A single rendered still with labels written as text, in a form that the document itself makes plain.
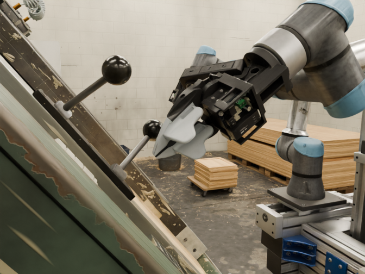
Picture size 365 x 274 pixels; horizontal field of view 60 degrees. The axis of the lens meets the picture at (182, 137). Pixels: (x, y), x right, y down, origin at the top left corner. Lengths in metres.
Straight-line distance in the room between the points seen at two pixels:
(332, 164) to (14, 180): 4.37
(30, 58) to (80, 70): 5.19
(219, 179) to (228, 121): 3.85
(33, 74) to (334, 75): 0.72
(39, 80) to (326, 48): 0.70
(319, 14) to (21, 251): 0.46
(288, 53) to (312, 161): 0.91
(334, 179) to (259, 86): 4.16
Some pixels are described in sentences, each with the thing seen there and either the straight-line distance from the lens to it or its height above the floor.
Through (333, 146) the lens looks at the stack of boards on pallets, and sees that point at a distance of 4.44.
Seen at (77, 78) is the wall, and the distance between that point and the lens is 6.11.
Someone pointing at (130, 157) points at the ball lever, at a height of 1.38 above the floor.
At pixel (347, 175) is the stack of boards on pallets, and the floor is 0.29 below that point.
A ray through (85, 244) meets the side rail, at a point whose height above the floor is 1.40.
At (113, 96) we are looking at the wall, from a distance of 6.18.
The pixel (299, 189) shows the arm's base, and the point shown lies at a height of 1.08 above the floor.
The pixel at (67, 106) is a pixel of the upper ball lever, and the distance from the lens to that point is 0.45.
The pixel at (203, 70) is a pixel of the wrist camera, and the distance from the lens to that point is 0.51.
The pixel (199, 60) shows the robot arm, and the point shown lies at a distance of 1.32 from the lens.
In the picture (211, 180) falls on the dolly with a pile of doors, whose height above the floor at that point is 0.23.
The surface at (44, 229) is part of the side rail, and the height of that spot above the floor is 1.41.
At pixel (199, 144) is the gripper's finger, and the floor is 1.41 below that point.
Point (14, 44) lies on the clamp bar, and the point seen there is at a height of 1.59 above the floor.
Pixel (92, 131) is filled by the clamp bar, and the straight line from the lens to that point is 0.94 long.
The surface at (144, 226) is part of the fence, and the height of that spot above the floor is 1.28.
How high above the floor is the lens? 1.50
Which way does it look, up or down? 10 degrees down
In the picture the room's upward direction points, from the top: straight up
